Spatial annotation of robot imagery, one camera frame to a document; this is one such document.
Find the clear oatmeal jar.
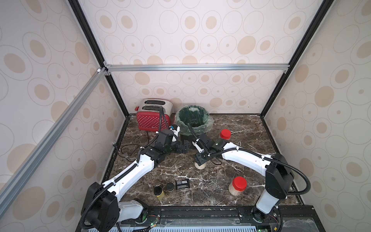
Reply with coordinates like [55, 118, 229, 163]
[194, 162, 206, 170]

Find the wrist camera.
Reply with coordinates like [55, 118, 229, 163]
[156, 124, 180, 150]
[192, 133, 214, 154]

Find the far red-lid oatmeal jar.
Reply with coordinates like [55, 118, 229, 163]
[219, 129, 231, 140]

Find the black trash bin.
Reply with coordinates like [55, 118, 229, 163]
[180, 134, 200, 143]

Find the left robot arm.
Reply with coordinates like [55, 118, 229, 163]
[79, 140, 190, 232]

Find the horizontal aluminium rail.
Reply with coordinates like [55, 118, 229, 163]
[98, 63, 290, 73]

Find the yellow spice jar black lid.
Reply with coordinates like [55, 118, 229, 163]
[153, 186, 165, 201]

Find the left diagonal aluminium rail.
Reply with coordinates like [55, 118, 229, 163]
[1, 67, 107, 217]

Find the red toaster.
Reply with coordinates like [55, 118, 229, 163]
[135, 98, 175, 131]

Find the black frame post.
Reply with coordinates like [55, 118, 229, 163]
[260, 0, 335, 119]
[68, 0, 130, 118]

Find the small black box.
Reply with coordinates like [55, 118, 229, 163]
[176, 179, 190, 190]

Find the red-lid oatmeal jar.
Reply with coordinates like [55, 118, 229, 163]
[219, 129, 231, 140]
[229, 177, 247, 196]

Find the left black frame post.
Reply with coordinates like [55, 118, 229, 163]
[68, 0, 130, 118]

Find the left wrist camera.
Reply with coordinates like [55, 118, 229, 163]
[156, 124, 180, 150]

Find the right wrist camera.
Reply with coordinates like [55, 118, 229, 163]
[192, 133, 214, 154]

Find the right black frame post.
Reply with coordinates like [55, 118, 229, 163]
[260, 0, 335, 119]

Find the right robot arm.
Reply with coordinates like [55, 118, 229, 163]
[192, 137, 311, 221]

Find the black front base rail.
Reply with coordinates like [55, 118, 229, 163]
[109, 206, 325, 232]

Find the near red-lid oatmeal jar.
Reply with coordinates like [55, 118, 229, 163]
[229, 177, 247, 196]

